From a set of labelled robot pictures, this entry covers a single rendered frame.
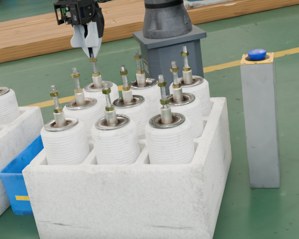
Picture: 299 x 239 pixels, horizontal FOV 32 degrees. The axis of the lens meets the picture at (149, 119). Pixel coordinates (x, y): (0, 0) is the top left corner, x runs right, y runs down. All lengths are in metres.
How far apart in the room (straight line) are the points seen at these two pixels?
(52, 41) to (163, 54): 1.45
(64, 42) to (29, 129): 1.48
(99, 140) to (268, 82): 0.39
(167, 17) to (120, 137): 0.56
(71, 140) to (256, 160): 0.44
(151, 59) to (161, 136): 0.55
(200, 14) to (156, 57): 1.53
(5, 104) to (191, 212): 0.63
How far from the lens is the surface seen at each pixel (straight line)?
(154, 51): 1.52
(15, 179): 1.28
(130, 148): 1.07
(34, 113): 1.48
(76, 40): 1.29
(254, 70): 1.15
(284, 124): 1.60
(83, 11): 1.24
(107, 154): 1.07
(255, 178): 1.26
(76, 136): 1.11
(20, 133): 1.42
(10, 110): 1.45
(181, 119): 1.04
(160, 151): 1.03
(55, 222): 1.17
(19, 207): 1.33
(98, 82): 1.32
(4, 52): 2.90
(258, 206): 1.21
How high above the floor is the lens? 0.65
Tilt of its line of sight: 22 degrees down
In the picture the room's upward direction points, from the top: 9 degrees counter-clockwise
